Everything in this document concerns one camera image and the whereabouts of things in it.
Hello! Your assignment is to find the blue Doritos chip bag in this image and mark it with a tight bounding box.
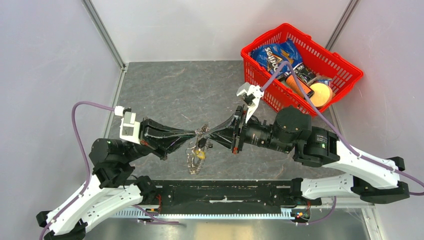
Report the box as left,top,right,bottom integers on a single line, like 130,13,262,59
251,39,303,75

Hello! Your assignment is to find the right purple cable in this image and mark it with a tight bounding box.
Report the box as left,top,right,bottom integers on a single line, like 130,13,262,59
260,60,424,196

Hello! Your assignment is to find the round yellow sponge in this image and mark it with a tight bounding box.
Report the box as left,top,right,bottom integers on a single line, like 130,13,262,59
309,83,335,109

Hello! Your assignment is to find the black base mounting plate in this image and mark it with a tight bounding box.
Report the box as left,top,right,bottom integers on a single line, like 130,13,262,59
141,178,322,215

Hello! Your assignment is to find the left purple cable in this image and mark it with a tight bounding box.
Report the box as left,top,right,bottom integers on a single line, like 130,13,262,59
39,101,117,240

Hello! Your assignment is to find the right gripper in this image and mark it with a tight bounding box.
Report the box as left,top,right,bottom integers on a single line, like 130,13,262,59
204,103,294,153

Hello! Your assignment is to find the red plastic basket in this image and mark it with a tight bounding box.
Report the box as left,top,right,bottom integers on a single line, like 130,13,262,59
240,23,364,113

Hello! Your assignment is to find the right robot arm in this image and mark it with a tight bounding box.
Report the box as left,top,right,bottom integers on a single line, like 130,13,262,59
206,106,410,205

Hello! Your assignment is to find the purple cable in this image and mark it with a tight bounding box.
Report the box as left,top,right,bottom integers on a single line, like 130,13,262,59
39,101,117,240
260,60,424,196

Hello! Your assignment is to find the orange cylindrical can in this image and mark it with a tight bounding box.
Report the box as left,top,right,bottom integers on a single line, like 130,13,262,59
285,75,315,99

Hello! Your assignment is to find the slotted cable duct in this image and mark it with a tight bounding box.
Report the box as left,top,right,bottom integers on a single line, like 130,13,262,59
111,207,295,221

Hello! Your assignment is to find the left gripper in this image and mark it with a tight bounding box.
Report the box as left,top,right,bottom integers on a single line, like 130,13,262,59
121,115,196,163

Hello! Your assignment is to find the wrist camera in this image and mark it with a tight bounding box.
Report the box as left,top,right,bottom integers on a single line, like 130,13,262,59
236,82,264,124
114,105,141,144

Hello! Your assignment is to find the black snack packet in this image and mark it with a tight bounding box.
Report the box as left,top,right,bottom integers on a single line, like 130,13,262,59
293,62,317,84

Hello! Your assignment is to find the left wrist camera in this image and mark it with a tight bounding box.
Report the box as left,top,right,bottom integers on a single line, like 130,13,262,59
114,105,141,144

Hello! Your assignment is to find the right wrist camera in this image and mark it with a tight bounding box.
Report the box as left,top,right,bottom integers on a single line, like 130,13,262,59
236,82,264,124

